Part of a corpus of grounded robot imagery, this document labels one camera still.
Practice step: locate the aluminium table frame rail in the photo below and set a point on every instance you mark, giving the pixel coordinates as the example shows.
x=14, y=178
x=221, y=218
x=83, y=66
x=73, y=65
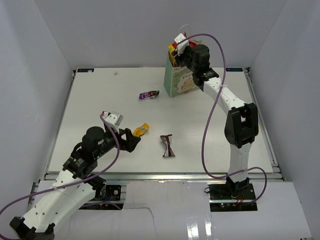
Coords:
x=170, y=177

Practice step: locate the blue label right corner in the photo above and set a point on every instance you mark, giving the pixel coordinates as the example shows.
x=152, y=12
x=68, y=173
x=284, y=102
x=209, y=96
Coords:
x=234, y=69

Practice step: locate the blue label left corner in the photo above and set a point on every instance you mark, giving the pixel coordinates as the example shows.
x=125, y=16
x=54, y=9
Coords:
x=85, y=70

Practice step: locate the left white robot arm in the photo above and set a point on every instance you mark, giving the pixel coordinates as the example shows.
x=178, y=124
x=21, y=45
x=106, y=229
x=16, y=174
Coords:
x=75, y=185

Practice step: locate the blue label corner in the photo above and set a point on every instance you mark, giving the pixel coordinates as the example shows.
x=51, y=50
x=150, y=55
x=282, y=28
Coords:
x=234, y=69
x=85, y=70

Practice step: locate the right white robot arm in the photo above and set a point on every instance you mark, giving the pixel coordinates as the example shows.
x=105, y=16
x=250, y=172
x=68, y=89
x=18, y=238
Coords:
x=241, y=126

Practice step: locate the purple candy bar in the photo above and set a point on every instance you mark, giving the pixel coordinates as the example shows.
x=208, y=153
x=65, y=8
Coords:
x=149, y=95

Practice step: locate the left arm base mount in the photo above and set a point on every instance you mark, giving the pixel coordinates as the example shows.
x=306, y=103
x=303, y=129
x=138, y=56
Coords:
x=108, y=193

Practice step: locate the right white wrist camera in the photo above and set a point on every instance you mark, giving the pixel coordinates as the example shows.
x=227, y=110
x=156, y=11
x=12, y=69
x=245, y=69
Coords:
x=181, y=42

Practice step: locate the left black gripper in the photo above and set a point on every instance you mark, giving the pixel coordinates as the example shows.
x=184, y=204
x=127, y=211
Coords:
x=131, y=141

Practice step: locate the yellow candy pack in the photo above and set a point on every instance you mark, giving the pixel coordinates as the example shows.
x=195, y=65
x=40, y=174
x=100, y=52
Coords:
x=171, y=49
x=141, y=130

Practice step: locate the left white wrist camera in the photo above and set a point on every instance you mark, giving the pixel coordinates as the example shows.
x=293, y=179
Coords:
x=113, y=119

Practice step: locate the green paper gift bag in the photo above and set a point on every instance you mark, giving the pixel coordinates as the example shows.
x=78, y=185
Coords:
x=178, y=80

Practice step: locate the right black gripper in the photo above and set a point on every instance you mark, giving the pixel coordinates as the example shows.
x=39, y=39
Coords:
x=179, y=58

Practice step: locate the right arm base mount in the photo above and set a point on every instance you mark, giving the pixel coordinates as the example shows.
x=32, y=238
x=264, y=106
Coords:
x=221, y=200

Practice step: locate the brown white candy bar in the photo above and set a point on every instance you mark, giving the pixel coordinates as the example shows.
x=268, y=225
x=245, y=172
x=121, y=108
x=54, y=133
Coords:
x=166, y=140

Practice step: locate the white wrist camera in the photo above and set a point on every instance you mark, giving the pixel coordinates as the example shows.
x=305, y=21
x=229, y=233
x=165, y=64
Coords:
x=113, y=119
x=181, y=42

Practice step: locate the red snack bag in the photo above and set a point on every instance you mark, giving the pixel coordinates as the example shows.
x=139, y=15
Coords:
x=192, y=43

